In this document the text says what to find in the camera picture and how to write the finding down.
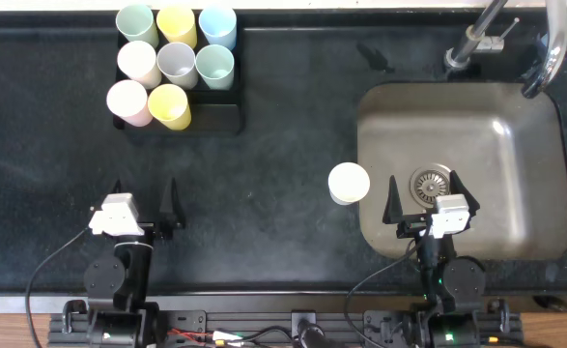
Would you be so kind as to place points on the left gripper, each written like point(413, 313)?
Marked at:
point(153, 230)

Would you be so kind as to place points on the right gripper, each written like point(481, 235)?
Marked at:
point(413, 227)

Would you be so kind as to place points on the white cup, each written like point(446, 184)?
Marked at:
point(137, 60)
point(348, 183)

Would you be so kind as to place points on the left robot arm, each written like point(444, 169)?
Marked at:
point(119, 275)

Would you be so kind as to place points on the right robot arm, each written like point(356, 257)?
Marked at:
point(464, 282)

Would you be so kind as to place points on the steel sink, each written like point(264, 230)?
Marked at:
point(505, 145)

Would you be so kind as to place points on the yellow cup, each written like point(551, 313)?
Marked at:
point(177, 21)
point(168, 104)

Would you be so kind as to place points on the pink cup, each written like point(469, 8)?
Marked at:
point(127, 100)

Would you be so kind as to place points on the black tray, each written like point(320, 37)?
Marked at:
point(215, 113)

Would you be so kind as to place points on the grey cup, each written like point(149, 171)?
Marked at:
point(177, 63)

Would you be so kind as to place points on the green cup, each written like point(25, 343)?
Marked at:
point(135, 21)
point(214, 65)

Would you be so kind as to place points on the blue cup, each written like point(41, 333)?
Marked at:
point(218, 24)

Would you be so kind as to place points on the steel tap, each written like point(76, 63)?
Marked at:
point(556, 53)

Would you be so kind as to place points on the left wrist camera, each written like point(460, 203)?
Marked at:
point(116, 215)

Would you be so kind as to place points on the mounting rail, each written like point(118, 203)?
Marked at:
point(259, 321)

